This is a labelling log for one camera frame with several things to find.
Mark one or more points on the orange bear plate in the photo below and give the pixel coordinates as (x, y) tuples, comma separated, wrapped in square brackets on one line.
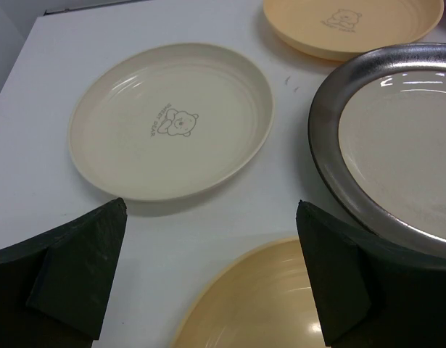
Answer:
[(263, 299), (342, 29)]

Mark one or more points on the cream bear plate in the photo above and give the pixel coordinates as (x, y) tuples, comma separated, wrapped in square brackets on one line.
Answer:
[(171, 122)]

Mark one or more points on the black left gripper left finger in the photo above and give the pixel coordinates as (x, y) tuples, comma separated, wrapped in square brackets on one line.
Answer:
[(55, 287)]

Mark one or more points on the orange bear plate near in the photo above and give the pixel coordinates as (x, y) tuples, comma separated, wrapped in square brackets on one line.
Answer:
[(263, 299)]

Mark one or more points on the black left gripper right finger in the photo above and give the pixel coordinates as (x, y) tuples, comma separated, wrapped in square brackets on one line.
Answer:
[(370, 292)]

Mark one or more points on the orange bear plate far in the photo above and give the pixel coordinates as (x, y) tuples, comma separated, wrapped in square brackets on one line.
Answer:
[(342, 29)]

